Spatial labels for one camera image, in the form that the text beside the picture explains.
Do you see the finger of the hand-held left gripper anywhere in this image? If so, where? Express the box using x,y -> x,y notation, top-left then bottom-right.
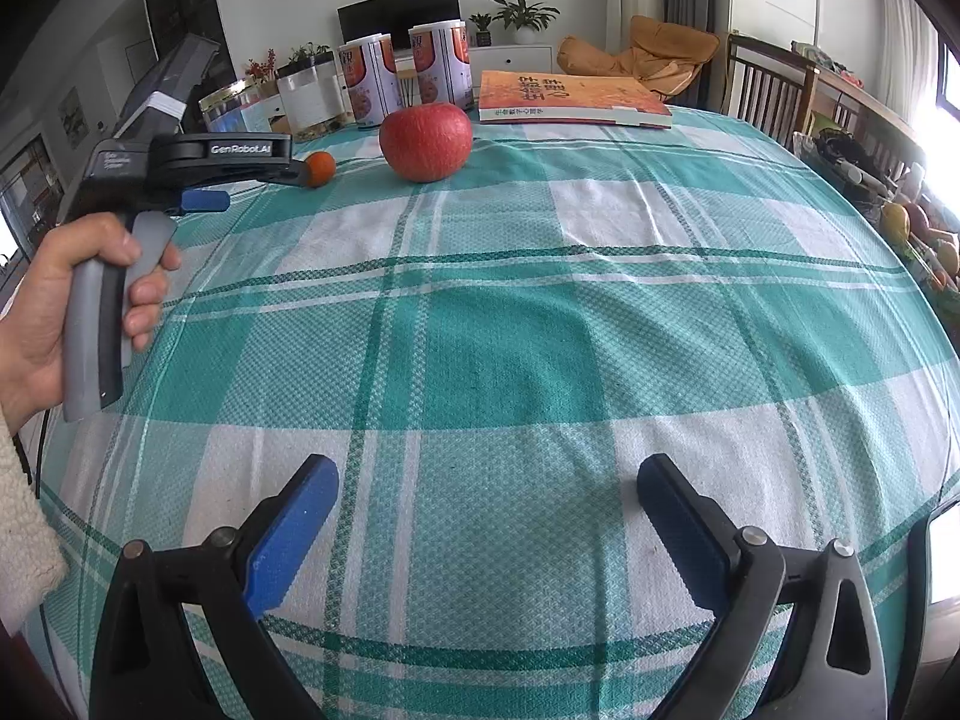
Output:
225,157 -> 313,191
161,189 -> 232,215

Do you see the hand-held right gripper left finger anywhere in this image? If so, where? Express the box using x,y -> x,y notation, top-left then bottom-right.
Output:
88,453 -> 343,720

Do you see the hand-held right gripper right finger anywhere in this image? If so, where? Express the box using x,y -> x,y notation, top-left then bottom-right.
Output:
635,453 -> 890,720

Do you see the red apple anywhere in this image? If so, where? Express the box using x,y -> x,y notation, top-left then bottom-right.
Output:
378,100 -> 474,184

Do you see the person's left forearm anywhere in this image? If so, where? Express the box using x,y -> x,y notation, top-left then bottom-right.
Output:
0,405 -> 71,640

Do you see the person's left hand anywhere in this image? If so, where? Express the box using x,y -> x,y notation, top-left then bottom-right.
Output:
0,211 -> 183,433

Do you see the glass jar with gold lid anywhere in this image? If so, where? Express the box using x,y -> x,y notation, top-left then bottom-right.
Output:
198,78 -> 283,140

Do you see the red and white can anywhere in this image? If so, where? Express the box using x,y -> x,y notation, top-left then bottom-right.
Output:
337,31 -> 403,129
406,18 -> 476,113

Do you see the dark glass door cabinet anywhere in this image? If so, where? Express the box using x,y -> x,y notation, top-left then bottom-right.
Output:
142,0 -> 227,62

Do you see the black television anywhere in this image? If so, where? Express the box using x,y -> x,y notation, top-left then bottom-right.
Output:
337,0 -> 463,47

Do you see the teal plaid tablecloth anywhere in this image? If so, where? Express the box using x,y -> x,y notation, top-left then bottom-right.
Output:
34,100 -> 960,720

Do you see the white television cabinet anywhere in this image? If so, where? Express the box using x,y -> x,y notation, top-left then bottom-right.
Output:
468,43 -> 557,77

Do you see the leafy potted plant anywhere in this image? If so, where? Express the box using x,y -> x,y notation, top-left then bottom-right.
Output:
490,0 -> 562,45

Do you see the orange book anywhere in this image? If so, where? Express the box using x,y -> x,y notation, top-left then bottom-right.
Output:
477,68 -> 674,131

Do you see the orange cloth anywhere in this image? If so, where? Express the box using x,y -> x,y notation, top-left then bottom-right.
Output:
556,14 -> 722,99

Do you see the dark wooden chair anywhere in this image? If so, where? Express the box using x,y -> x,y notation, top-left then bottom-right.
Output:
723,33 -> 819,148

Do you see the cluttered wooden side table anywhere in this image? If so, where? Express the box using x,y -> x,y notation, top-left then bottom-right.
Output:
790,40 -> 960,302

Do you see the window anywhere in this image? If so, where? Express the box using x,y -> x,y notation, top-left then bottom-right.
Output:
907,11 -> 960,130

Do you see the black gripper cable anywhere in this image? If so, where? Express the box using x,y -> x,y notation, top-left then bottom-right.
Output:
13,400 -> 53,500

